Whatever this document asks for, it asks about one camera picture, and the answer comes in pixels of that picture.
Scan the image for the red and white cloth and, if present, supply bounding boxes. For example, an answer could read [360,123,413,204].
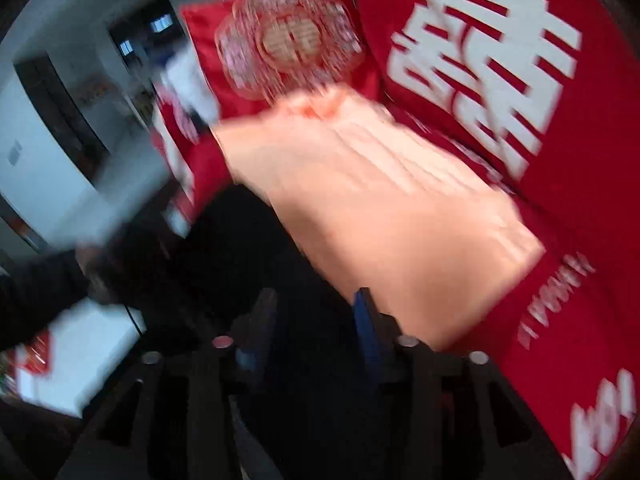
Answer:
[149,100,233,238]

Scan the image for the dark framed wall panel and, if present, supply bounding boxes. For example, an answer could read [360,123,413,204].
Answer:
[14,54,112,192]

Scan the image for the dark open shelf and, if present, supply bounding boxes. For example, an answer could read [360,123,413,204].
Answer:
[106,0,177,128]

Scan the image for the white bedside cabinet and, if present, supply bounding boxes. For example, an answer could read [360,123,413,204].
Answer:
[10,300,147,421]

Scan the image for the black pants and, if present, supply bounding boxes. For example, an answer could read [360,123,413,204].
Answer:
[85,185,401,411]

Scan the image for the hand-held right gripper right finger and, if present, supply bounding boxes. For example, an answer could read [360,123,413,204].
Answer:
[352,287,571,480]

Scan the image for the red printed quilt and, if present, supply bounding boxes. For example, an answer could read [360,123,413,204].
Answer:
[344,0,640,480]

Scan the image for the person's left forearm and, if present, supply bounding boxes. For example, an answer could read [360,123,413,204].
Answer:
[0,247,101,353]

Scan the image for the red pillow with round print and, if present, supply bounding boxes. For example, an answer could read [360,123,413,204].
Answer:
[179,0,386,111]

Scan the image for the red packet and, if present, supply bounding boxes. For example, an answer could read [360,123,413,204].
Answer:
[14,331,55,377]

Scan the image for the peach folded cloth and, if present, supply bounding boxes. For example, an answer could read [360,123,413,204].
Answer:
[210,85,547,354]

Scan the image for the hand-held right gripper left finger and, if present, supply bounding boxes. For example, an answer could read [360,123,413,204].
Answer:
[55,287,281,480]

